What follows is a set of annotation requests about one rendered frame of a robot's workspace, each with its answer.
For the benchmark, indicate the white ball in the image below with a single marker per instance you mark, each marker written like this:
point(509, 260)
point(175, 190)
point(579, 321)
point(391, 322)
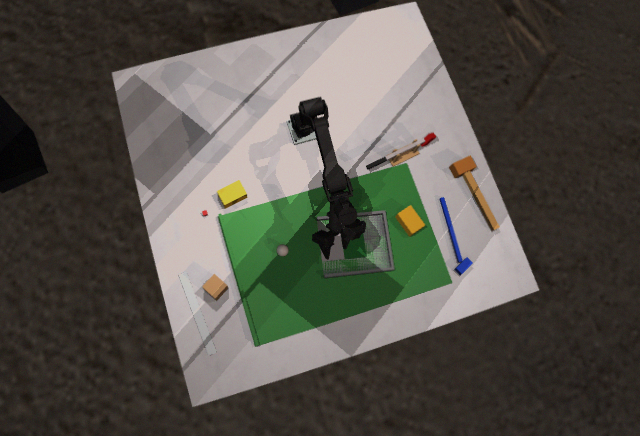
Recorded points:
point(282, 250)

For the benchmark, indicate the green putting mat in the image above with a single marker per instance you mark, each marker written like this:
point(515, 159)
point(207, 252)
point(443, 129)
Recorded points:
point(288, 295)

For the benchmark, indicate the tan cube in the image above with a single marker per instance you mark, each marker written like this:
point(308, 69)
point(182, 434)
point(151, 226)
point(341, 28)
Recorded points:
point(215, 287)

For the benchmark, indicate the yellow-orange rectangular block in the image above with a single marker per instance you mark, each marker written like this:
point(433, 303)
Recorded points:
point(410, 221)
point(232, 194)

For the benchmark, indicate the red putter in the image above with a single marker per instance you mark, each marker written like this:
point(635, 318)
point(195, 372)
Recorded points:
point(423, 142)

